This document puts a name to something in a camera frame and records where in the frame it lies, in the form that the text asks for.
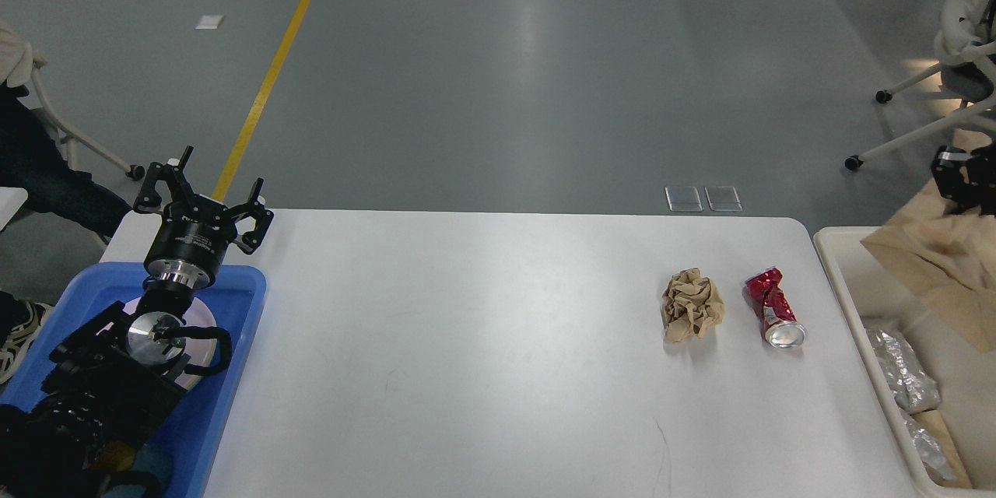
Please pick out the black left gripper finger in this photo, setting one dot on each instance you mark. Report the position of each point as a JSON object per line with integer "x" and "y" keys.
{"x": 247, "y": 223}
{"x": 165, "y": 189}

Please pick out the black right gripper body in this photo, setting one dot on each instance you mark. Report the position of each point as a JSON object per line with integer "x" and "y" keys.
{"x": 984, "y": 181}

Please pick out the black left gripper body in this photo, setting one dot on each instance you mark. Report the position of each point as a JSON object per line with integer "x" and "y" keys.
{"x": 190, "y": 246}

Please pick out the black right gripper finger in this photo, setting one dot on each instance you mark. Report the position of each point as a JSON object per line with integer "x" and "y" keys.
{"x": 947, "y": 167}

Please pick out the brown paper bag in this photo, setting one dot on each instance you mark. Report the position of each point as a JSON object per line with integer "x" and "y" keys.
{"x": 946, "y": 260}

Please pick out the dark teal mug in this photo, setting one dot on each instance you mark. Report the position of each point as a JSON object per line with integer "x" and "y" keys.
{"x": 130, "y": 472}

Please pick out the crushed red soda can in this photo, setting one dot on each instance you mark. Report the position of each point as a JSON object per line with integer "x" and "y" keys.
{"x": 779, "y": 326}

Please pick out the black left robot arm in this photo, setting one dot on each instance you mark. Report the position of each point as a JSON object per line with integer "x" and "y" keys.
{"x": 132, "y": 379}

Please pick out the white office chair left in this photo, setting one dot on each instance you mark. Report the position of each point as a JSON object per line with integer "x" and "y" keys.
{"x": 68, "y": 137}

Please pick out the white office chair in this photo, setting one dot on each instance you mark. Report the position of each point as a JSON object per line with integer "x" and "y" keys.
{"x": 68, "y": 137}
{"x": 964, "y": 49}

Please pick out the white office chair right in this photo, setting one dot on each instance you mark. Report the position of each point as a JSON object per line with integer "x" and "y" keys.
{"x": 964, "y": 49}

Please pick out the white plastic bin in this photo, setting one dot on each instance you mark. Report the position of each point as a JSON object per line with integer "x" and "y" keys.
{"x": 965, "y": 376}

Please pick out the seated person left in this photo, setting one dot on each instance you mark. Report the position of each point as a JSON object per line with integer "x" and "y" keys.
{"x": 30, "y": 160}

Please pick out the white paper scrap on floor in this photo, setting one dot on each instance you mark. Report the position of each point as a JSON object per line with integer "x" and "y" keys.
{"x": 209, "y": 22}

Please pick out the white table corner left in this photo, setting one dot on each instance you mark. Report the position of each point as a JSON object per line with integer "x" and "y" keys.
{"x": 11, "y": 201}

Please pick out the shoe on floor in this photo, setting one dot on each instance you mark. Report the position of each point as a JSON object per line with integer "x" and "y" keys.
{"x": 22, "y": 321}

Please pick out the foil scrap in bin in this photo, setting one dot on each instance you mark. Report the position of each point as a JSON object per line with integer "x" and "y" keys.
{"x": 914, "y": 391}

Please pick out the blue plastic tray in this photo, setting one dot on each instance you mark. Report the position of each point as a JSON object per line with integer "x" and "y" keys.
{"x": 192, "y": 433}

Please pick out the brown paper in bin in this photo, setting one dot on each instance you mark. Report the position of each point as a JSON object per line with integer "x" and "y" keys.
{"x": 945, "y": 443}

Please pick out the clear floor plate right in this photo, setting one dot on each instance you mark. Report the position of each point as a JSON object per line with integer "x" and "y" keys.
{"x": 723, "y": 199}

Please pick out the clear floor plate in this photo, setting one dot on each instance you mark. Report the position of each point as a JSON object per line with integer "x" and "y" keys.
{"x": 723, "y": 199}
{"x": 683, "y": 199}

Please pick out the clear floor plate left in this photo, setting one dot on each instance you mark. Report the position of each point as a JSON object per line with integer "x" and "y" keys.
{"x": 683, "y": 199}

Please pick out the crumpled brown paper ball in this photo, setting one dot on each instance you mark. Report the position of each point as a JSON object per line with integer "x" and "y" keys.
{"x": 692, "y": 306}

